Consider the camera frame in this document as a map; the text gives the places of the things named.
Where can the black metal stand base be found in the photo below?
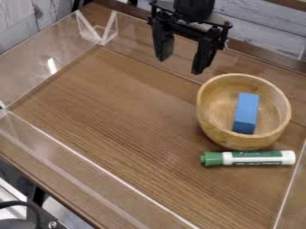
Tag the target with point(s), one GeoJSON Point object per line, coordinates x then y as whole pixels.
{"type": "Point", "coordinates": [48, 221]}

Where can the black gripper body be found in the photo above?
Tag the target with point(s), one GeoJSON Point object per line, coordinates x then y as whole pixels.
{"type": "Point", "coordinates": [191, 19]}

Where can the clear acrylic tray wall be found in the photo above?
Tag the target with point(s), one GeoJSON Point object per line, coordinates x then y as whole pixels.
{"type": "Point", "coordinates": [99, 126]}

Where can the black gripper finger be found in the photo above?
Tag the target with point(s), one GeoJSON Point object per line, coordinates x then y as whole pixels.
{"type": "Point", "coordinates": [163, 40]}
{"type": "Point", "coordinates": [204, 55]}

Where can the blue block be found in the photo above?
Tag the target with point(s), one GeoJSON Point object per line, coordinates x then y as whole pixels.
{"type": "Point", "coordinates": [246, 113]}

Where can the green Expo marker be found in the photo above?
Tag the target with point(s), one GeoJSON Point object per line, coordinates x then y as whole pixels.
{"type": "Point", "coordinates": [283, 157]}

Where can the brown wooden bowl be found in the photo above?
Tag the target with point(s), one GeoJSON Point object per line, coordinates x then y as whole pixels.
{"type": "Point", "coordinates": [216, 104]}

